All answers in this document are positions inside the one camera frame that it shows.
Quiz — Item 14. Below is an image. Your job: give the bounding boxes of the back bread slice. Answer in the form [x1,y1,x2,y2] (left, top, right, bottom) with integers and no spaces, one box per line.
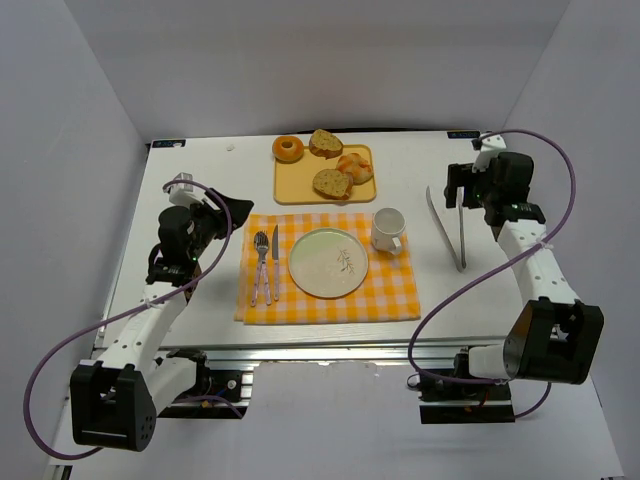
[309,129,344,159]

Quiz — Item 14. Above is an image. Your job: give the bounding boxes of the metal tongs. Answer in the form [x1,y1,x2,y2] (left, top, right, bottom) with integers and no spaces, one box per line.
[425,185,468,273]

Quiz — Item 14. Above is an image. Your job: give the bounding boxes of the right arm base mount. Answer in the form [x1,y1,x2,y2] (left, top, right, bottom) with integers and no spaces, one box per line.
[407,373,515,425]

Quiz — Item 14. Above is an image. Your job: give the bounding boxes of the front bread slice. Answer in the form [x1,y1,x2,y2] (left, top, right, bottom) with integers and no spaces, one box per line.
[312,169,353,200]

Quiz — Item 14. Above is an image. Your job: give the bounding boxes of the orange topped round bun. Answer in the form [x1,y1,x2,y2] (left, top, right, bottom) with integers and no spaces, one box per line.
[336,153,373,185]

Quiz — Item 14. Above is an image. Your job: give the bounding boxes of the yellow plastic tray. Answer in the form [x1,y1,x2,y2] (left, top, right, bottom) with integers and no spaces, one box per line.
[273,146,377,205]

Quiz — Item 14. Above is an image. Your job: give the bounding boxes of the white ceramic mug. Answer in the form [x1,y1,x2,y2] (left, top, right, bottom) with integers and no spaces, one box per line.
[371,207,406,255]

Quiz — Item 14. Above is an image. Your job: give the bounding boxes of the fork with patterned handle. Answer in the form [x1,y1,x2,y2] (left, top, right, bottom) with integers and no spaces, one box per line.
[251,231,272,307]

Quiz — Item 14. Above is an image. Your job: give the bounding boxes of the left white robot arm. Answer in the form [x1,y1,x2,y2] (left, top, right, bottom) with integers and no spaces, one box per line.
[70,185,254,451]

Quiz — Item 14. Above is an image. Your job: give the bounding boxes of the bread slice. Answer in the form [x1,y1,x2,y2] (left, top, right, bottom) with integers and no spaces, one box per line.
[309,129,344,159]
[312,169,353,200]

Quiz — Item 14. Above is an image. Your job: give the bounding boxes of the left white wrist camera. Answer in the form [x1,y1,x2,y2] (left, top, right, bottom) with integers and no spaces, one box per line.
[163,172,202,208]

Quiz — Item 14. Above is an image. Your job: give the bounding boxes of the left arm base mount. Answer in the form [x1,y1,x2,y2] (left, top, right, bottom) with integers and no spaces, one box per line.
[158,349,248,420]

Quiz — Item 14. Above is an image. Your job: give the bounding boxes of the left blue corner label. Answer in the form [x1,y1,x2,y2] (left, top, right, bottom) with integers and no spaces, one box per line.
[151,139,186,149]

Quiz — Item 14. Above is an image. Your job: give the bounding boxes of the pale green ceramic plate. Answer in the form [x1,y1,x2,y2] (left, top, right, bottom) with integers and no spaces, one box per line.
[288,227,369,299]

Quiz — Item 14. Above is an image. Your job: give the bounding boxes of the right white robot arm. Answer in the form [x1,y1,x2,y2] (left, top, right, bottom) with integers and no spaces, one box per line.
[444,152,604,384]

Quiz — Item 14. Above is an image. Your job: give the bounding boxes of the blue corner label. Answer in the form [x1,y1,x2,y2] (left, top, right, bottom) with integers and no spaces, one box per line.
[446,130,480,140]
[151,139,186,149]

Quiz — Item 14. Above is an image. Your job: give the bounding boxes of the yellow checkered cloth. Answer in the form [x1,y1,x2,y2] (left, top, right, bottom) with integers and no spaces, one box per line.
[234,213,421,325]

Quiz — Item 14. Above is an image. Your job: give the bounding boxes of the knife with patterned handle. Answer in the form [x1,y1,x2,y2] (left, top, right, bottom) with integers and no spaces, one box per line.
[272,224,280,302]

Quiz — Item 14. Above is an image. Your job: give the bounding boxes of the right blue corner label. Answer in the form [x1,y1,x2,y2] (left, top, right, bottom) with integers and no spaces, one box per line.
[446,130,480,140]

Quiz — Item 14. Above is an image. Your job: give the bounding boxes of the glazed ring donut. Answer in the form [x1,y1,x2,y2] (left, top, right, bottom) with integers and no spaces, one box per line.
[272,136,304,163]

